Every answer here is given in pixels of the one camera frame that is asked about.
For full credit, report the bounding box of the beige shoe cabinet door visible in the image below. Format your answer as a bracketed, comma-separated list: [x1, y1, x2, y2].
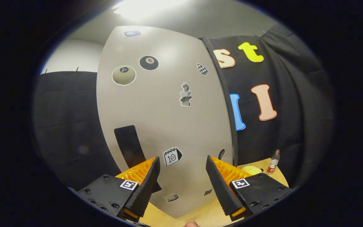
[96, 25, 235, 219]

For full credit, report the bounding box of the large ceiling light panel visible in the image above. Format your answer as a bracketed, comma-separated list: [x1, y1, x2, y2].
[112, 0, 188, 21]

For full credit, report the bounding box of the pale yellow round object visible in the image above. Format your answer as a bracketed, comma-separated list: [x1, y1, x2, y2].
[241, 165, 264, 176]

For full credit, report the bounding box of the dark grey shoe cabinet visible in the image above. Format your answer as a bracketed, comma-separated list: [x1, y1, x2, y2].
[199, 36, 239, 167]

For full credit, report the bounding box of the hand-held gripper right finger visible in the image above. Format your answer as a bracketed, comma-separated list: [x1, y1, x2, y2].
[205, 155, 292, 222]

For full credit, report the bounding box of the black door handle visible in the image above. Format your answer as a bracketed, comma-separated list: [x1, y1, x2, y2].
[114, 125, 162, 193]

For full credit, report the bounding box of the clear bottle with red cap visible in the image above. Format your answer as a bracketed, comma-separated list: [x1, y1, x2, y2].
[267, 149, 280, 175]

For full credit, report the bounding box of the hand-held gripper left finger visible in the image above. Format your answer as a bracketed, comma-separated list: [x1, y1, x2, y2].
[78, 156, 161, 223]

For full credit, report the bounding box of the black backdrop cloth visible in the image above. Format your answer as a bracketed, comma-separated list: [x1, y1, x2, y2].
[32, 22, 335, 189]

